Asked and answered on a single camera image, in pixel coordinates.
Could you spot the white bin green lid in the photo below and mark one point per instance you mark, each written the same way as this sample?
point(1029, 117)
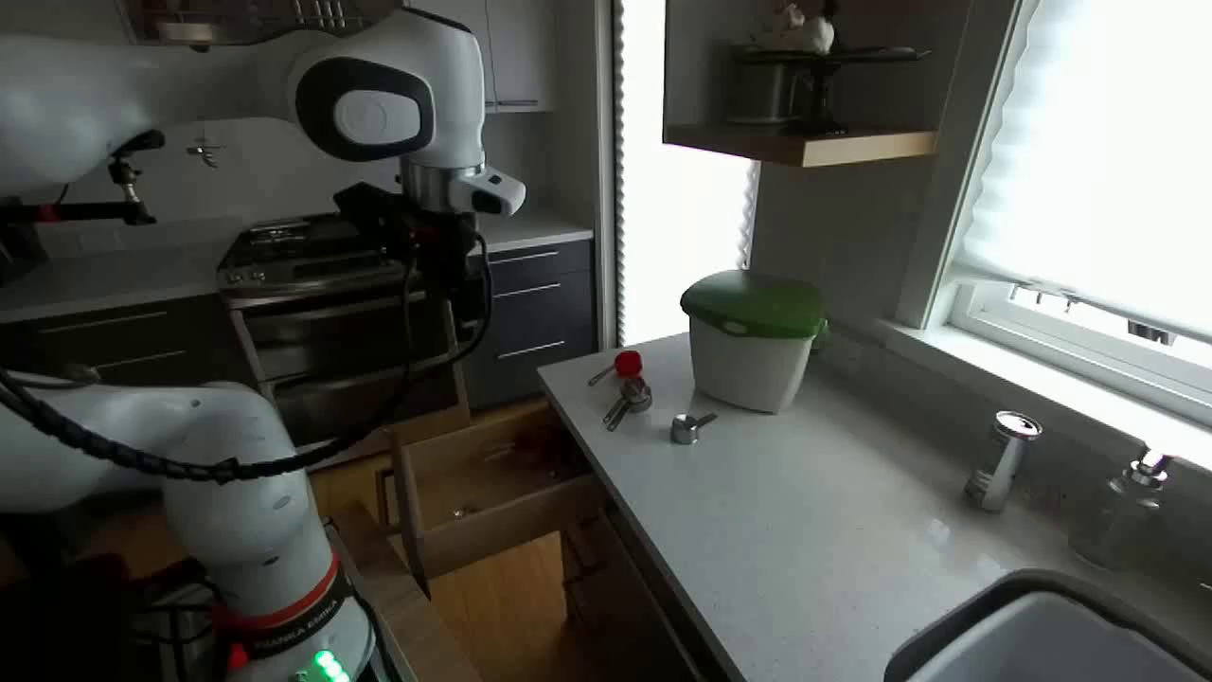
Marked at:
point(751, 340)

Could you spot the open wooden drawer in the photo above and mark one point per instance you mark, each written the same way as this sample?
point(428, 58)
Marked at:
point(490, 488)

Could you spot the black camera on stand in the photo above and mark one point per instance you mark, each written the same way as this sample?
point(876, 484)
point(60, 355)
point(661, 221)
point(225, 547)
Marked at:
point(130, 205)

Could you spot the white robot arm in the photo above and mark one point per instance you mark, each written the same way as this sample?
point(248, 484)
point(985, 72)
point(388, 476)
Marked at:
point(408, 89)

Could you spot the stainless oven range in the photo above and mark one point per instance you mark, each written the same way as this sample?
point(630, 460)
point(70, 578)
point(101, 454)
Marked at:
point(336, 324)

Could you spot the grey sink basin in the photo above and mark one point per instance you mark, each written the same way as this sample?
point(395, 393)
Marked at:
point(1046, 626)

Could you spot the wooden wall shelf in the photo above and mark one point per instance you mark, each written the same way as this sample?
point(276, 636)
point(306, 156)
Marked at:
point(768, 147)

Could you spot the steel measuring cup pair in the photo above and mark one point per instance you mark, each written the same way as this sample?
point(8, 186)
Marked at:
point(633, 401)

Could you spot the orange measuring cup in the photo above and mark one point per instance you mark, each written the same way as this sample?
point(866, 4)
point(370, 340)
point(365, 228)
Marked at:
point(623, 365)

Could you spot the white upper cabinet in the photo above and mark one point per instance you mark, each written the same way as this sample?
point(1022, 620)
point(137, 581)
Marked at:
point(515, 56)

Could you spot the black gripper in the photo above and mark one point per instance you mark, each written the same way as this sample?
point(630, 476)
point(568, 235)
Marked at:
point(428, 242)

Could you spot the chrome kitchen faucet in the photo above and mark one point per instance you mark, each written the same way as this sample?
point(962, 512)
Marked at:
point(1126, 508)

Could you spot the small steel measuring cup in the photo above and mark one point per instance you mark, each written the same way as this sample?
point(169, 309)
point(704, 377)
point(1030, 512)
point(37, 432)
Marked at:
point(688, 427)

